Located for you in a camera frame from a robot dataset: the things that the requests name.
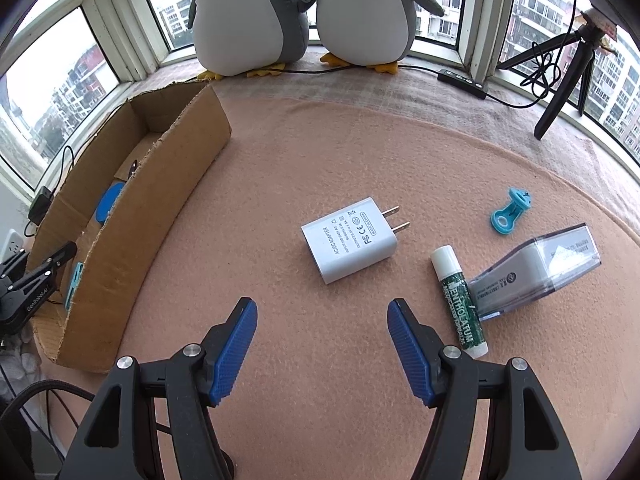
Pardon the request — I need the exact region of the white power strip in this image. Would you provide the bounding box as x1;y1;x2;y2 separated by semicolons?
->
0;229;26;261

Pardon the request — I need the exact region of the white plug adapter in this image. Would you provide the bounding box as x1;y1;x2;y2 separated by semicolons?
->
301;196;412;285

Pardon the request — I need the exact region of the black inline cable controller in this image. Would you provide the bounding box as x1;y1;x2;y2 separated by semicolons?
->
437;67;488;100

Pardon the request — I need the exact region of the large grey penguin plush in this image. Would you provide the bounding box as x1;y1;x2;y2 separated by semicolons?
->
187;0;318;81

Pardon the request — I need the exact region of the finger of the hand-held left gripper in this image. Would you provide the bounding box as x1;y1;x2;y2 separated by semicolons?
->
25;241;78;287
0;252;28;281

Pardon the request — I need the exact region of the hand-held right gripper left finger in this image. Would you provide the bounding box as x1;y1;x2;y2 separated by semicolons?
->
60;297;258;480

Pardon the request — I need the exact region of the white window frame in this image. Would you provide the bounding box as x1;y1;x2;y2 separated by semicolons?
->
0;0;640;201

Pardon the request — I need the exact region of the cardboard box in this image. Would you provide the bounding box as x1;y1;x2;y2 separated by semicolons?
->
25;81;233;373

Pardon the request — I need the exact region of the black tripod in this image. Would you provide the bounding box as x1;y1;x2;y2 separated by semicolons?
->
497;7;618;141

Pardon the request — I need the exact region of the blue plastic ring tool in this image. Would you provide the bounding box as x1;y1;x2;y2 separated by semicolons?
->
489;187;532;236

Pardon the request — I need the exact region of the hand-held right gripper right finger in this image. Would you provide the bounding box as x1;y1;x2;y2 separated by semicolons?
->
386;298;583;480

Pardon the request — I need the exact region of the small grey penguin plush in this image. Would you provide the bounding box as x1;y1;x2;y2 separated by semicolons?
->
315;0;446;75

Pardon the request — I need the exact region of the black ring light cable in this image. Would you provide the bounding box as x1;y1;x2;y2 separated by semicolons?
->
287;0;583;109

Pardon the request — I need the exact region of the blue round plastic case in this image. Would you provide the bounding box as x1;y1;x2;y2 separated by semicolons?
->
94;182;126;223

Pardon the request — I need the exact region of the translucent grey-blue plastic gadget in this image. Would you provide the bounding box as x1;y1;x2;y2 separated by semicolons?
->
467;222;602;323

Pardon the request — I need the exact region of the black adapter cable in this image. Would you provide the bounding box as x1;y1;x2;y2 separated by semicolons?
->
22;146;76;241

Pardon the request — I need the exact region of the black braided cable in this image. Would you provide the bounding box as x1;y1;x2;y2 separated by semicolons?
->
0;379;96;480

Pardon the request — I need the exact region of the black power adapter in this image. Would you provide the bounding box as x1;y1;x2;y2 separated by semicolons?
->
27;186;53;226

